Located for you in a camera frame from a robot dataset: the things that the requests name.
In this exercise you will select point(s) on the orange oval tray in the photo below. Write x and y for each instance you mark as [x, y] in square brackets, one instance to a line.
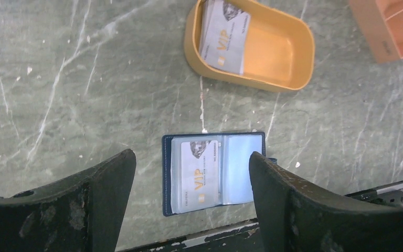
[278, 52]

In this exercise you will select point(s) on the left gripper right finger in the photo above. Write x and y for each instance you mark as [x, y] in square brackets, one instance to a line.
[297, 215]

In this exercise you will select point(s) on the silver VIP card stack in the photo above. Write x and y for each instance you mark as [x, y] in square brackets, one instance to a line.
[223, 36]

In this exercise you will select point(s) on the navy blue card holder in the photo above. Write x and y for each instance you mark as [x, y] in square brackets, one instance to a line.
[234, 151]

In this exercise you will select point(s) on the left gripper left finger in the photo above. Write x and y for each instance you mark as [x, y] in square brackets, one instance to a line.
[81, 212]

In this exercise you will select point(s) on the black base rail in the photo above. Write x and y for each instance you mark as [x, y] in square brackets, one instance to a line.
[241, 236]

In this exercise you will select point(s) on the orange desk file organizer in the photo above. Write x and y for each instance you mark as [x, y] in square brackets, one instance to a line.
[381, 23]

